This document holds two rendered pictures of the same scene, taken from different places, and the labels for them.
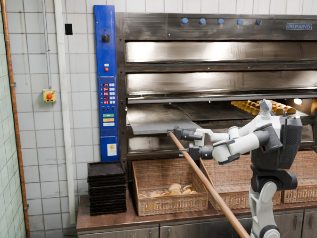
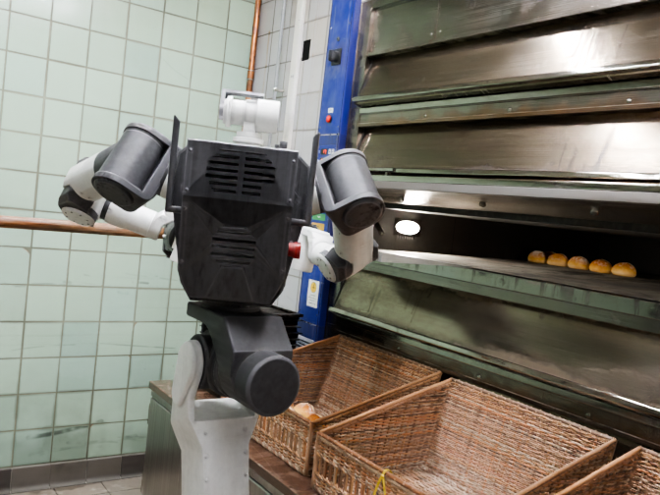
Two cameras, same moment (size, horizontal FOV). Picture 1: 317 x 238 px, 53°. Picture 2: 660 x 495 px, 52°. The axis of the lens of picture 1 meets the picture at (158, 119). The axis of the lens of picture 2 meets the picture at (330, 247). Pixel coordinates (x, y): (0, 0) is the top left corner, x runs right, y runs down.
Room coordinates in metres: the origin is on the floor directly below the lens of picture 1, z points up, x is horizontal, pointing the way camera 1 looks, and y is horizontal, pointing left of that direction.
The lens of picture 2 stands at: (1.53, -2.04, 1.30)
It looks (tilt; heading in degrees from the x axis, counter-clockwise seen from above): 3 degrees down; 65
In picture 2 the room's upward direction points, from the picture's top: 6 degrees clockwise
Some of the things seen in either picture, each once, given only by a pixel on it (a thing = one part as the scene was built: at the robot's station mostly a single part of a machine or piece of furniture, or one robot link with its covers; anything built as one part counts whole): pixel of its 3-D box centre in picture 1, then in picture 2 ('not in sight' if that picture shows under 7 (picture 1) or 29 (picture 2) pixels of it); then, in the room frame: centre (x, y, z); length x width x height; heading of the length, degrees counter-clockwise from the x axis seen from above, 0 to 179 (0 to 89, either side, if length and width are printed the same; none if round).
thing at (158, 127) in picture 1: (164, 125); (372, 249); (2.61, -0.05, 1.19); 0.55 x 0.36 x 0.03; 100
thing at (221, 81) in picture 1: (228, 80); (558, 148); (2.83, -0.61, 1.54); 1.79 x 0.11 x 0.19; 100
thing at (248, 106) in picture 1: (262, 106); not in sight; (3.36, -1.10, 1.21); 0.61 x 0.48 x 0.06; 10
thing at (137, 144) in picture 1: (224, 137); (533, 340); (2.83, -0.61, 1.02); 1.79 x 0.11 x 0.19; 100
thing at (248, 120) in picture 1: (224, 122); (545, 289); (2.85, -0.61, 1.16); 1.80 x 0.06 x 0.04; 100
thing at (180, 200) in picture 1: (167, 184); (325, 394); (2.48, -0.08, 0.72); 0.56 x 0.49 x 0.28; 100
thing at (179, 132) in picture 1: (182, 134); not in sight; (2.32, -0.18, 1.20); 0.12 x 0.10 x 0.13; 65
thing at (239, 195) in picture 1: (237, 180); (455, 464); (2.56, -0.68, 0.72); 0.56 x 0.49 x 0.28; 100
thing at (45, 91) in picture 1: (50, 95); not in sight; (2.52, 0.86, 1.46); 0.10 x 0.07 x 0.10; 100
